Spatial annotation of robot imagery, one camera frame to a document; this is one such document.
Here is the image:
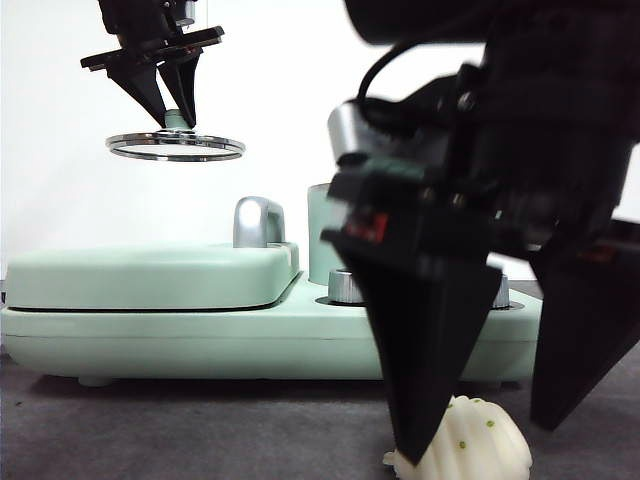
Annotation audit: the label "glass pot lid green knob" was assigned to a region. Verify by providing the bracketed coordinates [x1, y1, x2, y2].
[105, 109, 247, 162]

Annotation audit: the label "ridged white bun green dots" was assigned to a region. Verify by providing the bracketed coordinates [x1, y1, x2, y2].
[382, 394, 533, 480]

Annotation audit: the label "silver control knob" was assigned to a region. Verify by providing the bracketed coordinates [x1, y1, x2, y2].
[492, 276, 511, 310]
[327, 269, 369, 304]

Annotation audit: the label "green grill lid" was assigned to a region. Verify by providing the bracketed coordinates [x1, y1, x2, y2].
[7, 242, 301, 309]

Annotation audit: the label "green breakfast machine base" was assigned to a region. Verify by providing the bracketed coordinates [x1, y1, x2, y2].
[0, 272, 544, 389]

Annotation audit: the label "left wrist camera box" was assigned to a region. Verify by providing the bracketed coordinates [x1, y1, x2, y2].
[172, 0, 197, 27]

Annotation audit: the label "green pot with handle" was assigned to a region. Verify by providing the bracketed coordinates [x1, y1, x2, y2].
[307, 183, 361, 285]

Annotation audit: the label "chrome grill lid handle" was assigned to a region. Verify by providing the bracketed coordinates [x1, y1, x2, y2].
[233, 196, 287, 250]

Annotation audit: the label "black camera cable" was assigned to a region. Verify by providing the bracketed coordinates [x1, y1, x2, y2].
[357, 42, 416, 109]

